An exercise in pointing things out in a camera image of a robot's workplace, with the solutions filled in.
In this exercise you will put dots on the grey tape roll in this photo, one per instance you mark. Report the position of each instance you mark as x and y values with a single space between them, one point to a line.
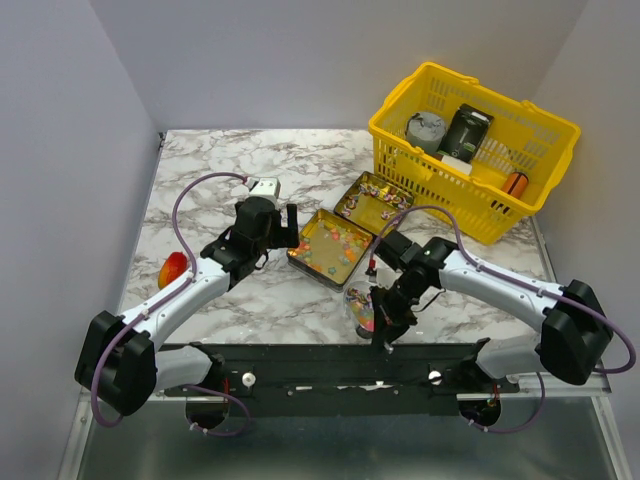
425 130

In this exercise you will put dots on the black product box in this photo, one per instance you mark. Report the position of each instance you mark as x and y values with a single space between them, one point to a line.
466 132

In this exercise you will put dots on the clear glass jar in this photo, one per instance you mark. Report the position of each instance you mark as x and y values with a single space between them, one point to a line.
357 302

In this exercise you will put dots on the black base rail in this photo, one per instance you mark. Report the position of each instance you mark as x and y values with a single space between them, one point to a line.
309 380

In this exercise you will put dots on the silver metal scoop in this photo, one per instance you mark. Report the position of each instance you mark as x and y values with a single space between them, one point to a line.
366 330

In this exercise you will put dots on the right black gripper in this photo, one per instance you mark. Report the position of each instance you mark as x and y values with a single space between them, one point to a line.
388 317

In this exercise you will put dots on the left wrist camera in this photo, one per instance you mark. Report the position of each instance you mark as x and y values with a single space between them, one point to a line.
264 187

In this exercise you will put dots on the orange cylinder bottle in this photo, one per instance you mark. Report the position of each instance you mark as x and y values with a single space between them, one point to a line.
515 184

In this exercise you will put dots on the yellow plastic basket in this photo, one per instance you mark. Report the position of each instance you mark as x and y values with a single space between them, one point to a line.
489 160

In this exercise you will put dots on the orange red toy fruit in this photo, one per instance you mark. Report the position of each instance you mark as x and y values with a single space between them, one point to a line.
174 266

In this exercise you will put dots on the white box in basket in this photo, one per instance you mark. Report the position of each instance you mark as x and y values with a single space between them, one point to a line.
461 167

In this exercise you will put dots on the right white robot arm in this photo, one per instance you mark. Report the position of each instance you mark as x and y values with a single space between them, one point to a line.
572 335

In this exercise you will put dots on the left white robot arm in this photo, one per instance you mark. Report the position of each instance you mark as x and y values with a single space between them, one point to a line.
122 361

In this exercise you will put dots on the aluminium frame rail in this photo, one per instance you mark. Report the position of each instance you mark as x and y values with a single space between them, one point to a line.
527 386

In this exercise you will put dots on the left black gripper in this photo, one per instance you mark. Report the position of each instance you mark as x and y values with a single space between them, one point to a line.
289 237

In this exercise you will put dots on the hinged candy tin box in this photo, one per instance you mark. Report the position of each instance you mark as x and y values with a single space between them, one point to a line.
334 242

